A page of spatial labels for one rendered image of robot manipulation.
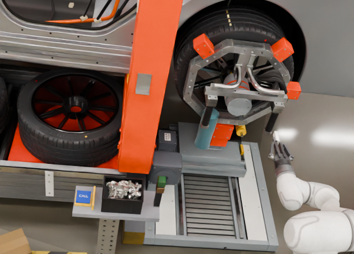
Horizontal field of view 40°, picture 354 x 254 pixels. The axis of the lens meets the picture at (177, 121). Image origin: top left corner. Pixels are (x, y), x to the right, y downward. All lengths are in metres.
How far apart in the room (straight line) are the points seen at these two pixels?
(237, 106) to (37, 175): 1.14
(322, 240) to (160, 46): 0.95
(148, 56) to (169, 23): 0.18
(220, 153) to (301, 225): 1.57
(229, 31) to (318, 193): 0.91
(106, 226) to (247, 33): 1.23
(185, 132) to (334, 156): 1.20
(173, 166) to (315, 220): 1.27
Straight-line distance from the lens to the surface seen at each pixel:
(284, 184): 2.23
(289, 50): 2.54
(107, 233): 2.65
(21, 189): 2.86
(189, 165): 3.10
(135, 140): 2.35
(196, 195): 3.10
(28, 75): 3.34
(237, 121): 2.81
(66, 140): 2.68
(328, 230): 1.66
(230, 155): 3.15
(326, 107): 4.19
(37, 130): 2.74
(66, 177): 2.73
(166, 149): 2.86
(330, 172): 3.67
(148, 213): 2.48
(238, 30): 2.52
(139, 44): 1.97
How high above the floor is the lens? 2.48
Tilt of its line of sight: 44 degrees down
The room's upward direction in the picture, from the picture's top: 13 degrees clockwise
